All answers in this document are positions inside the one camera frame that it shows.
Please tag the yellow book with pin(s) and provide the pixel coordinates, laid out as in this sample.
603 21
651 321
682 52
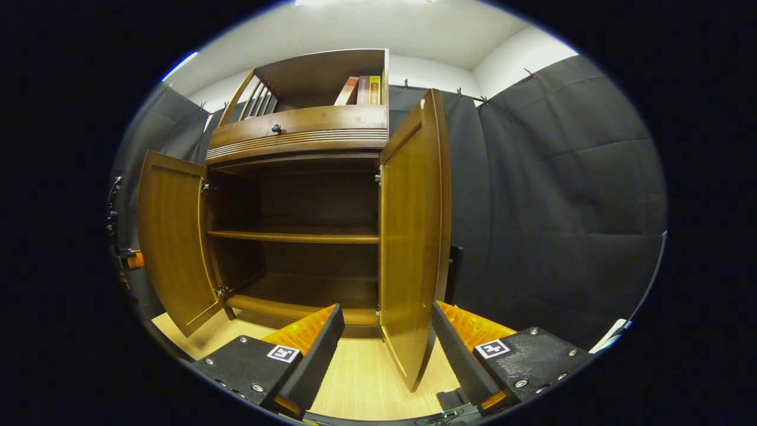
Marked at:
375 90

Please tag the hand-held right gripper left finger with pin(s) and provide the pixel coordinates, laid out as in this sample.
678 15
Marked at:
316 361

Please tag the wooden inner shelf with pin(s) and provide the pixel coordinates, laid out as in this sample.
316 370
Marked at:
295 236

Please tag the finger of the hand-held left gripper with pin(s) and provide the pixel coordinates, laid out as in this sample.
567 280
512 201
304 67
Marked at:
136 261

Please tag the wooden shoe cabinet door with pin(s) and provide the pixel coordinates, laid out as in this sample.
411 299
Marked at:
414 236
171 236

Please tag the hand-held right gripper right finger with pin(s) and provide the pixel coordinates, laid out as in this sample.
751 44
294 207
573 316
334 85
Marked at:
464 367

